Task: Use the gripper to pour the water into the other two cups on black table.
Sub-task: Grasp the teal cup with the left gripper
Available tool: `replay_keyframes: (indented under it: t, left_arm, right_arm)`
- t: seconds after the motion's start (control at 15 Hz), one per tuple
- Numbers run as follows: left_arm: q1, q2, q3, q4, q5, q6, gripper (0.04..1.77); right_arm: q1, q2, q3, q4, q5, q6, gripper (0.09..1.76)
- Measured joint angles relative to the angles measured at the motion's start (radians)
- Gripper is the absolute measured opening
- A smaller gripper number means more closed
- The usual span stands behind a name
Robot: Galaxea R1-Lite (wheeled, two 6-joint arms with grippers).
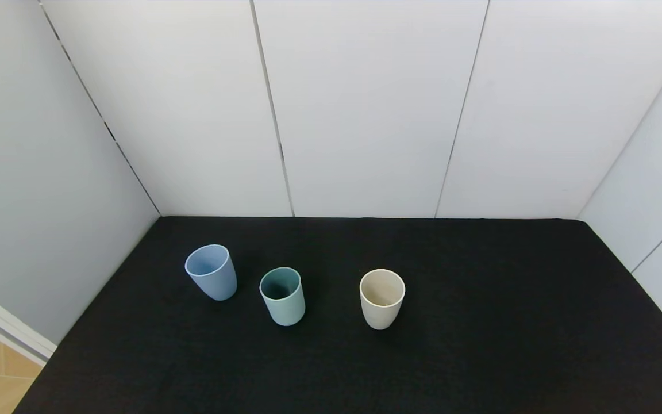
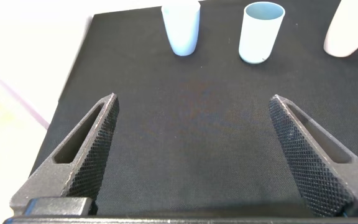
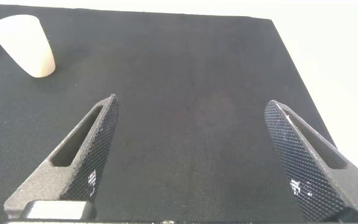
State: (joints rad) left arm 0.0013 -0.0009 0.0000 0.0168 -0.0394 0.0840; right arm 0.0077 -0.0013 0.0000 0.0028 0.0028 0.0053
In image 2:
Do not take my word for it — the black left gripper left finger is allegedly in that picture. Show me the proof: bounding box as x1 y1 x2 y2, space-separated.
9 93 120 216

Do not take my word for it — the teal plastic cup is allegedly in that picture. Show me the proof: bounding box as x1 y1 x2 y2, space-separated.
238 1 286 65

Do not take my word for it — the black fabric table cover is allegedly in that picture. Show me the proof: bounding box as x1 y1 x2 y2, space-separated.
29 0 358 218

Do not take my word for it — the light blue plastic cup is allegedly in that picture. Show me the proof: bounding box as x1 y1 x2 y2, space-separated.
161 0 201 57

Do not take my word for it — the cream plastic cup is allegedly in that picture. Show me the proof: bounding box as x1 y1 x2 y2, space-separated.
323 0 358 58

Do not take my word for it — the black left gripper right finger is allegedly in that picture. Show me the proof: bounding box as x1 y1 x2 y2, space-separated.
268 94 358 218

